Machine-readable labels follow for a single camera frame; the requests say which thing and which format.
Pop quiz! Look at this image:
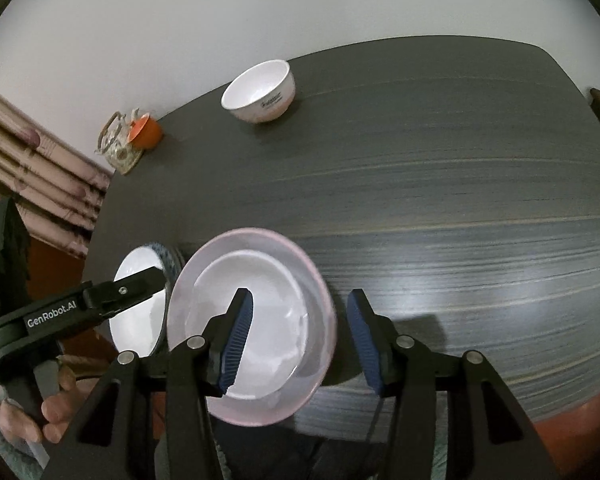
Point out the black cable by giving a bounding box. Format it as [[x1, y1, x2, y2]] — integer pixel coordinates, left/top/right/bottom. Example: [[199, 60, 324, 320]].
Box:
[[365, 394, 383, 446]]

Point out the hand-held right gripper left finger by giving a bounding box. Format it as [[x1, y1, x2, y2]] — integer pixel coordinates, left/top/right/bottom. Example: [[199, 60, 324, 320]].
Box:
[[40, 287, 255, 480]]

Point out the small white bowl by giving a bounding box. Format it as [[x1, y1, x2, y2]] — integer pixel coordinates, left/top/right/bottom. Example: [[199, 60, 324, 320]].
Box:
[[221, 59, 297, 125], [187, 250, 311, 402]]

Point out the orange cup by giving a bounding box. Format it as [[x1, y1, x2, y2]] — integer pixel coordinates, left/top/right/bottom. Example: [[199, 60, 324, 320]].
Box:
[[129, 114, 163, 151]]

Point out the person's left hand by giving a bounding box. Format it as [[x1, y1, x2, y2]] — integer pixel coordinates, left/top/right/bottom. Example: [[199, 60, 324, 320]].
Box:
[[0, 350, 88, 446]]

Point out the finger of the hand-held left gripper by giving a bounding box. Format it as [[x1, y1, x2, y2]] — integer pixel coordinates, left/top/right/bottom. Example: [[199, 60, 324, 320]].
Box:
[[82, 266, 168, 322]]

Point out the glass holder with orange cup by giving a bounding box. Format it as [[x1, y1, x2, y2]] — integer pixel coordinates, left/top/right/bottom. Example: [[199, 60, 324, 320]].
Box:
[[96, 109, 143, 176]]

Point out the brown wooden furniture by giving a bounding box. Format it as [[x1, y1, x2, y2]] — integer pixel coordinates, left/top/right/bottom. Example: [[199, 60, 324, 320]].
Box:
[[25, 237, 88, 303]]

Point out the pink pleated curtain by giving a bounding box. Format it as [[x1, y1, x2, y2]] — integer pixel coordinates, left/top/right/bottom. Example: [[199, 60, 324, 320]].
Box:
[[0, 77, 113, 261]]

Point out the white plate with pink flowers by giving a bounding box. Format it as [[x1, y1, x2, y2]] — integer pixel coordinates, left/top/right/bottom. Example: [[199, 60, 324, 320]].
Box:
[[109, 246, 173, 361]]

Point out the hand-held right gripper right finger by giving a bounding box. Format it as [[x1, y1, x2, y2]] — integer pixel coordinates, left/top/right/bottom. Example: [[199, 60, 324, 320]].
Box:
[[346, 288, 563, 480]]

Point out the person's left forearm green sleeve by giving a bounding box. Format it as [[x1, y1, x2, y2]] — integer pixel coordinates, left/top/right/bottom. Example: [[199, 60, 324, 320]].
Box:
[[0, 395, 46, 478]]

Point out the large pink bowl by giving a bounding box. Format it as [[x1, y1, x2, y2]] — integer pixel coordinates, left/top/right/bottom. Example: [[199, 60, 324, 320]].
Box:
[[166, 227, 338, 426]]

